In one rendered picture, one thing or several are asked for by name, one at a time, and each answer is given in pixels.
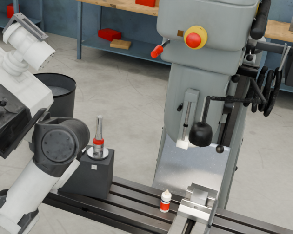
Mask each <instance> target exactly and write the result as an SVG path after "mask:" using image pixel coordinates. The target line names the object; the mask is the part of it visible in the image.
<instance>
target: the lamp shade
mask: <svg viewBox="0 0 293 234"><path fill-rule="evenodd" d="M212 137H213V132H212V127H211V126H210V125H209V124H207V123H205V124H201V122H197V123H194V124H193V126H192V128H191V129H190V132H189V137H188V140H189V142H190V143H191V144H193V145H195V146H199V147H207V146H209V145H210V144H211V141H212Z"/></svg>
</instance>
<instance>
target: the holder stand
mask: <svg viewBox="0 0 293 234"><path fill-rule="evenodd" d="M79 162H80V165H79V166H78V168H77V169H76V170H75V171H74V173H73V174H72V175H71V176H70V178H69V179H68V180H67V182H66V183H65V184H64V185H63V187H62V188H58V189H57V190H58V191H62V192H68V193H73V194H78V195H85V196H90V197H96V198H101V199H106V198H107V196H108V193H109V190H110V187H111V185H112V181H113V163H114V149H109V148H105V147H104V153H103V154H102V155H95V154H93V146H92V145H87V146H86V147H85V148H84V149H83V150H82V157H81V159H80V160H79Z"/></svg>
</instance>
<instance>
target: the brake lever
mask: <svg viewBox="0 0 293 234"><path fill-rule="evenodd" d="M168 43H170V39H167V40H166V41H165V42H164V43H163V44H162V45H158V46H156V47H155V49H154V50H153V51H152V52H151V57H152V58H156V57H157V56H159V55H160V54H161V53H162V52H163V48H164V47H165V46H166V45H167V44H168Z"/></svg>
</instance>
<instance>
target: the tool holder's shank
mask: <svg viewBox="0 0 293 234"><path fill-rule="evenodd" d="M102 120H103V116H102V115H97V120H96V134H95V139H96V141H101V140H102Z"/></svg>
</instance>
